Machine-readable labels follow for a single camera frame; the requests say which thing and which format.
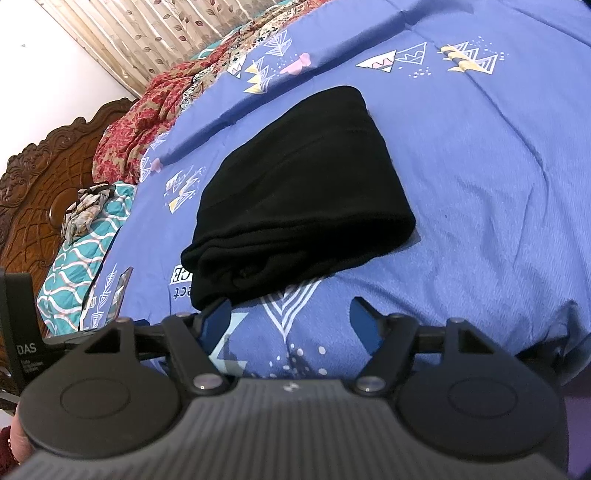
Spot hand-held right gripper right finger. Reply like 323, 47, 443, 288
350, 297, 500, 397

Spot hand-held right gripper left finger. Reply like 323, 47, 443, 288
82, 297, 232, 396

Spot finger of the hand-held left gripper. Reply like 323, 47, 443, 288
42, 319, 172, 363

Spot black pants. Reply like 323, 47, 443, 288
180, 85, 417, 312

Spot person's left forearm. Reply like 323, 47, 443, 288
0, 405, 37, 479

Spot teal wave pattern pillow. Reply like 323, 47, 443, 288
36, 180, 138, 336

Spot black and white floral cloth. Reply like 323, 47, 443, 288
61, 183, 119, 241

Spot carved wooden headboard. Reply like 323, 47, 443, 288
0, 96, 140, 409

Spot blue triangle print bedsheet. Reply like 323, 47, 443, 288
79, 0, 591, 386

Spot red floral patterned blanket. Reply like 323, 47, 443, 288
91, 0, 334, 186

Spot cream leaf print curtain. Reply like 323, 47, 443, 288
36, 0, 326, 101

